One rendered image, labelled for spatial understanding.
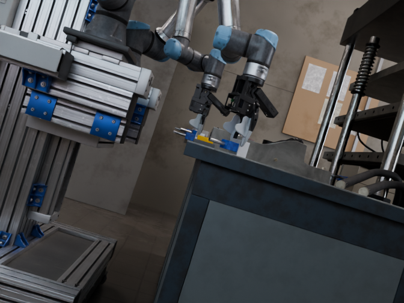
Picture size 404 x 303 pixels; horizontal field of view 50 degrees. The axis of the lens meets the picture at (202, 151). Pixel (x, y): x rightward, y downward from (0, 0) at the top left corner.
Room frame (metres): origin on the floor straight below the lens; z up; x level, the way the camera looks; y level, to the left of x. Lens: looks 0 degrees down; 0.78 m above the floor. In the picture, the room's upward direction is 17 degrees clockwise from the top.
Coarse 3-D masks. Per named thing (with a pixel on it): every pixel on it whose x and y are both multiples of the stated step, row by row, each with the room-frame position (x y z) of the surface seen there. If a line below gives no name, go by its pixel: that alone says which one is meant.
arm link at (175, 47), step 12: (180, 0) 1.77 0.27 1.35; (192, 0) 1.77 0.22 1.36; (180, 12) 1.76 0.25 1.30; (192, 12) 1.77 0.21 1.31; (180, 24) 1.75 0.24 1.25; (192, 24) 1.78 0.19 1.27; (180, 36) 1.74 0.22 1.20; (168, 48) 1.73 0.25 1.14; (180, 48) 1.72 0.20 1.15; (180, 60) 1.76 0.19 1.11
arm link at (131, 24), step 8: (128, 24) 1.97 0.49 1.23; (136, 24) 1.96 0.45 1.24; (144, 24) 1.98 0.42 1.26; (128, 32) 1.96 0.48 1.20; (136, 32) 1.96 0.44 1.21; (144, 32) 1.99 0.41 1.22; (152, 32) 2.04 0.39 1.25; (128, 40) 1.96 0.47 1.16; (136, 40) 1.97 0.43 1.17; (144, 40) 1.99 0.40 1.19; (152, 40) 2.02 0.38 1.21; (136, 48) 1.97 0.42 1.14; (144, 48) 2.02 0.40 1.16
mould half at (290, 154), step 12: (216, 132) 1.71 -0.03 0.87; (228, 132) 1.71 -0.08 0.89; (216, 144) 1.71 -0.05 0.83; (252, 144) 1.71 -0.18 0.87; (264, 144) 1.71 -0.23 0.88; (276, 144) 1.71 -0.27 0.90; (288, 144) 1.72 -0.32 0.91; (300, 144) 1.72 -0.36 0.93; (252, 156) 1.71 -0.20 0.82; (264, 156) 1.71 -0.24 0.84; (276, 156) 1.72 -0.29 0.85; (288, 156) 1.72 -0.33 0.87; (300, 156) 1.72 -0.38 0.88; (288, 168) 1.72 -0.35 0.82; (300, 168) 1.72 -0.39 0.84; (312, 168) 1.72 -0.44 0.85; (324, 180) 1.72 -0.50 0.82
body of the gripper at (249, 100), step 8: (240, 80) 1.34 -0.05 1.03; (248, 80) 1.33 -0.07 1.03; (256, 80) 1.33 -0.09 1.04; (240, 88) 1.34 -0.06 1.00; (248, 88) 1.35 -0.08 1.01; (256, 88) 1.35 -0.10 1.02; (232, 96) 1.37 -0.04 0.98; (240, 96) 1.31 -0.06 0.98; (248, 96) 1.35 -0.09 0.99; (232, 104) 1.35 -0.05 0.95; (240, 104) 1.32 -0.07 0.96; (248, 104) 1.33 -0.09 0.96; (256, 104) 1.34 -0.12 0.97; (240, 112) 1.32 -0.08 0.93; (248, 112) 1.34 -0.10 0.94
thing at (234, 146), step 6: (210, 138) 1.32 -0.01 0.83; (234, 138) 1.38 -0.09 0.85; (222, 144) 1.34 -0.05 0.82; (228, 144) 1.33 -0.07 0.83; (234, 144) 1.34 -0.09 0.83; (246, 144) 1.36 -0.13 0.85; (234, 150) 1.34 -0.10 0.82; (240, 150) 1.35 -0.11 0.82; (246, 150) 1.36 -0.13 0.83; (240, 156) 1.35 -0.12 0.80
